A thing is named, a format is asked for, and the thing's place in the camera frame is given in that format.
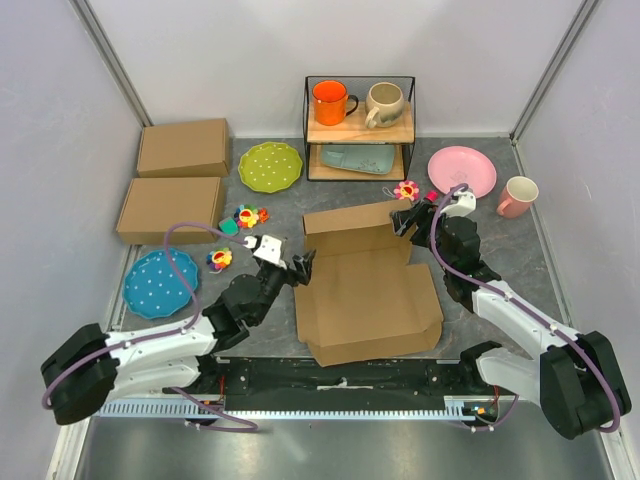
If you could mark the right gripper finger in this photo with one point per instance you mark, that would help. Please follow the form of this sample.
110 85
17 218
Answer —
401 228
406 217

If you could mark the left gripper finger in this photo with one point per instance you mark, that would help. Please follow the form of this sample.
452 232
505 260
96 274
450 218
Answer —
305 279
298 265

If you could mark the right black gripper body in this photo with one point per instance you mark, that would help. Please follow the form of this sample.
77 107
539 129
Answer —
439 230

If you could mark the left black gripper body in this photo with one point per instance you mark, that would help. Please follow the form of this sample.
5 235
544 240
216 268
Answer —
272 284

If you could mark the black pink marker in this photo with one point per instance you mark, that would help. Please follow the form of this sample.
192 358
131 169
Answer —
431 196

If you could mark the brown cardboard box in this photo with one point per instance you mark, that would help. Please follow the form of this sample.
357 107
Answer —
365 299

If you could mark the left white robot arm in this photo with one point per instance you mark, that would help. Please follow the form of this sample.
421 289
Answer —
93 367

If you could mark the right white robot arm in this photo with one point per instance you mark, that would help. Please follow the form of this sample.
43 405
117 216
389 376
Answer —
573 377

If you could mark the front folded cardboard box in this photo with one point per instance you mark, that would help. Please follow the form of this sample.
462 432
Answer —
153 205

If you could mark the folded cardboard box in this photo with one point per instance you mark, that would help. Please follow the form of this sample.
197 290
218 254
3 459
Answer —
153 205
188 149

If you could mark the rear folded cardboard box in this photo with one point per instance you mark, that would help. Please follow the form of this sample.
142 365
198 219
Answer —
188 149

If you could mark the small rainbow flower plush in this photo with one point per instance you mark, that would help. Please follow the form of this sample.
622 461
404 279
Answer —
219 260

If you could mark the teal rectangular dish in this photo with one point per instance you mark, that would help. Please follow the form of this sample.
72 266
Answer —
370 159

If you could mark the rainbow flower plush toy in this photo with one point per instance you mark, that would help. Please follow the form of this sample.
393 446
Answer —
247 216

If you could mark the pink plate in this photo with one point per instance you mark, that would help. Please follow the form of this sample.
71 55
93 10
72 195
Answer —
454 165

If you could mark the pink mug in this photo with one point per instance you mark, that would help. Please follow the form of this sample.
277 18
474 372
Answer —
517 197

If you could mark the blue dotted plate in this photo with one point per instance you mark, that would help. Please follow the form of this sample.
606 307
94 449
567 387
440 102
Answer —
152 290

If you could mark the green dotted plate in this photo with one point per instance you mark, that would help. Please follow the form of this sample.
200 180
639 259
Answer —
270 167

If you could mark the beige ceramic mug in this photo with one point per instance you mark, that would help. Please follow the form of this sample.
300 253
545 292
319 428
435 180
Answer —
384 105

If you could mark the orange mug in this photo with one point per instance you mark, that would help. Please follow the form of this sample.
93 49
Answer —
332 102

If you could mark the pink flower plush keychain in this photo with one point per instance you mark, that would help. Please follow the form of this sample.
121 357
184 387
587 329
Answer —
405 189

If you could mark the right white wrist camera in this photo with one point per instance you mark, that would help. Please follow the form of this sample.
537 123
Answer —
461 203

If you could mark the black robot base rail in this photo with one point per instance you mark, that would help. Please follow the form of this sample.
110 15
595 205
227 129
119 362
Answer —
247 375

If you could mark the black wire wooden shelf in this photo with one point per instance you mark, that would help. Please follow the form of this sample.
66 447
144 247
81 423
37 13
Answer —
352 129

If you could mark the white slotted cable duct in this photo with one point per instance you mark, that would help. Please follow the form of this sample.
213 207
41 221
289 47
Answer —
177 407

